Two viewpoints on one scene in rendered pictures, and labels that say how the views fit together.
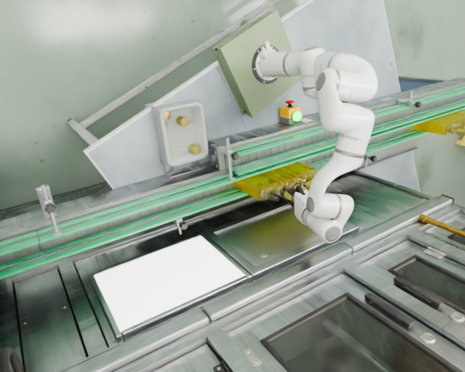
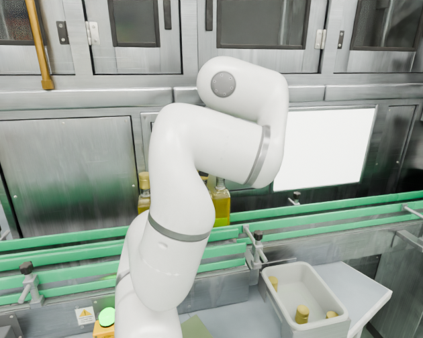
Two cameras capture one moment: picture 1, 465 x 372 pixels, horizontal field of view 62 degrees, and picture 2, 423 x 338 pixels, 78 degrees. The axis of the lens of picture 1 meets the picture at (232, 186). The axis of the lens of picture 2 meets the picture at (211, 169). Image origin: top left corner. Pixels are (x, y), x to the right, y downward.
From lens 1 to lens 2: 1.19 m
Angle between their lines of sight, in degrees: 56
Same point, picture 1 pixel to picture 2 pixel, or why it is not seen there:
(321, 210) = not seen: hidden behind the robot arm
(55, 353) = (396, 123)
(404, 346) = not seen: outside the picture
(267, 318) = (286, 66)
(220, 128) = (231, 315)
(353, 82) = (230, 120)
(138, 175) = (322, 270)
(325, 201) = not seen: hidden behind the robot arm
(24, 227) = (418, 224)
